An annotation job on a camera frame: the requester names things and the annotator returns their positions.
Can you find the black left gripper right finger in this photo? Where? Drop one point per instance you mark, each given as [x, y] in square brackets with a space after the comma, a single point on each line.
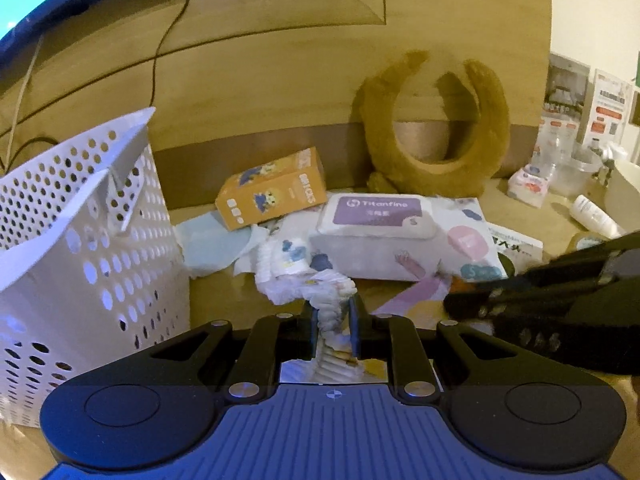
[422, 365]

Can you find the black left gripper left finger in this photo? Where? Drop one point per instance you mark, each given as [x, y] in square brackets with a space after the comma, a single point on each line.
[242, 365]

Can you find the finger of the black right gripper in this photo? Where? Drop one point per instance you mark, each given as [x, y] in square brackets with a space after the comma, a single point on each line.
[618, 258]

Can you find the brown packing tape roll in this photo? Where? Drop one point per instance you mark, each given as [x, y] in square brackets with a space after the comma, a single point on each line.
[585, 240]

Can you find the white printed baby diaper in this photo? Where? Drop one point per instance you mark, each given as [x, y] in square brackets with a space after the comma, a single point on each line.
[310, 284]

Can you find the Titanfine diaper pack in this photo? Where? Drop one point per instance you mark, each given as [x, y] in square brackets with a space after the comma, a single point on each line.
[386, 237]

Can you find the white cosmetic bottle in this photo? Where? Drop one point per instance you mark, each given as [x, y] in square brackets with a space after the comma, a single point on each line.
[594, 219]

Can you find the clear plastic bowl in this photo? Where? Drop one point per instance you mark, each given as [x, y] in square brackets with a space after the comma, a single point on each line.
[572, 172]

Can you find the small pink tissue pack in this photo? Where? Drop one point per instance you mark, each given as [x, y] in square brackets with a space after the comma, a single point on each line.
[528, 185]

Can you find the light blue face mask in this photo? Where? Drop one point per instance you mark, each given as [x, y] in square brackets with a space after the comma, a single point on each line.
[208, 246]

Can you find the white QR code sign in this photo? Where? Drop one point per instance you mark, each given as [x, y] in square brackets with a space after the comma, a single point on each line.
[608, 111]

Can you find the white perforated basket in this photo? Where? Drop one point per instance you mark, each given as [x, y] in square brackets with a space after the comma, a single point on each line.
[91, 270]

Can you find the grey hotel advertising sign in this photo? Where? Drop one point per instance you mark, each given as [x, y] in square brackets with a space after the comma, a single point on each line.
[564, 102]

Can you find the orange bricks toy box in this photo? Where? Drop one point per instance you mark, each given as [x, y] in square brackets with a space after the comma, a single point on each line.
[272, 190]

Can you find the brown plush crescent pillow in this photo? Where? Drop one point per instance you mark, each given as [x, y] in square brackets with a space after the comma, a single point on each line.
[453, 160]

